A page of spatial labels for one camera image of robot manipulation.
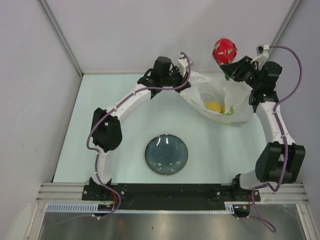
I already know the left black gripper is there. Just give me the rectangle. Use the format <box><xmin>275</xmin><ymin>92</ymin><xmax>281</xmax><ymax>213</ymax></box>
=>
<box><xmin>160</xmin><ymin>65</ymin><xmax>190</xmax><ymax>93</ymax></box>

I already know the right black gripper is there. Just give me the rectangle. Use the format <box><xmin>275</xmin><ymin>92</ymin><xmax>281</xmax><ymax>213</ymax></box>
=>
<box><xmin>220</xmin><ymin>55</ymin><xmax>262</xmax><ymax>90</ymax></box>

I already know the red fake dragon fruit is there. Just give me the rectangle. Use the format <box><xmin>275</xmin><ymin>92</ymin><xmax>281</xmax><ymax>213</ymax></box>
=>
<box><xmin>212</xmin><ymin>38</ymin><xmax>237</xmax><ymax>66</ymax></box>

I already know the white printed plastic bag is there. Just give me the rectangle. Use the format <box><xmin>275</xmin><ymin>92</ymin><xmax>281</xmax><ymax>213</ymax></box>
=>
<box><xmin>180</xmin><ymin>71</ymin><xmax>254</xmax><ymax>127</ymax></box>

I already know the yellow fake pear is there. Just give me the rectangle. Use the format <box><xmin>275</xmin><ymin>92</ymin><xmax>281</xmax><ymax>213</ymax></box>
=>
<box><xmin>205</xmin><ymin>100</ymin><xmax>221</xmax><ymax>113</ymax></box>

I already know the dark blue ceramic plate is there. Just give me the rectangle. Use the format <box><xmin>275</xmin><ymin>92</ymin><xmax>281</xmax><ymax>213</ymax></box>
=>
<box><xmin>144</xmin><ymin>134</ymin><xmax>189</xmax><ymax>176</ymax></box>

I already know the yellow fake lemon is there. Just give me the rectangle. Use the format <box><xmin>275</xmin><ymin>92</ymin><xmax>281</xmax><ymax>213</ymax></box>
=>
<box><xmin>220</xmin><ymin>105</ymin><xmax>226</xmax><ymax>115</ymax></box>

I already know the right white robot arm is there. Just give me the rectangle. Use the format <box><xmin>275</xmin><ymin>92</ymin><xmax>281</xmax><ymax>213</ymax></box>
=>
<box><xmin>220</xmin><ymin>56</ymin><xmax>306</xmax><ymax>201</ymax></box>

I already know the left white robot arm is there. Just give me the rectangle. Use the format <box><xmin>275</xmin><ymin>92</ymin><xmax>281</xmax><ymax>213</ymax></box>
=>
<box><xmin>86</xmin><ymin>52</ymin><xmax>192</xmax><ymax>200</ymax></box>

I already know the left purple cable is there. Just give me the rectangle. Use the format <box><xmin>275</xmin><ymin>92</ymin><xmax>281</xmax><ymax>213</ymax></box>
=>
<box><xmin>49</xmin><ymin>51</ymin><xmax>193</xmax><ymax>226</ymax></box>

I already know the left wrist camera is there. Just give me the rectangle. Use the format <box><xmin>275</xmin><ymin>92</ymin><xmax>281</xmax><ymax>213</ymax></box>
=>
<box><xmin>176</xmin><ymin>52</ymin><xmax>193</xmax><ymax>77</ymax></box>

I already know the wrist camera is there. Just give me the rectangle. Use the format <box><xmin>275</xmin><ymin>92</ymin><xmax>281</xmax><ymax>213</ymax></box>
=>
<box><xmin>176</xmin><ymin>52</ymin><xmax>193</xmax><ymax>77</ymax></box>
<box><xmin>251</xmin><ymin>44</ymin><xmax>270</xmax><ymax>67</ymax></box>

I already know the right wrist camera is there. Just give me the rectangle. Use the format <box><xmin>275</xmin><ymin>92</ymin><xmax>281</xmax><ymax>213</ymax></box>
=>
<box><xmin>251</xmin><ymin>44</ymin><xmax>270</xmax><ymax>67</ymax></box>

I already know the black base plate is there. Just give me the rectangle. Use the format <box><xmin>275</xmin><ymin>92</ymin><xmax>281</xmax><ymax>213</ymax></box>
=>
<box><xmin>82</xmin><ymin>182</ymin><xmax>261</xmax><ymax>211</ymax></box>

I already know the white slotted cable duct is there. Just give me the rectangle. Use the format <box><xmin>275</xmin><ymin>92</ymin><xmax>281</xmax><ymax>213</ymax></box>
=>
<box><xmin>46</xmin><ymin>202</ymin><xmax>235</xmax><ymax>215</ymax></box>

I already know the aluminium frame rail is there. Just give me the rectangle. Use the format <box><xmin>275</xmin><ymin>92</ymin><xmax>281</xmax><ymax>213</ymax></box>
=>
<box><xmin>36</xmin><ymin>182</ymin><xmax>309</xmax><ymax>204</ymax></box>

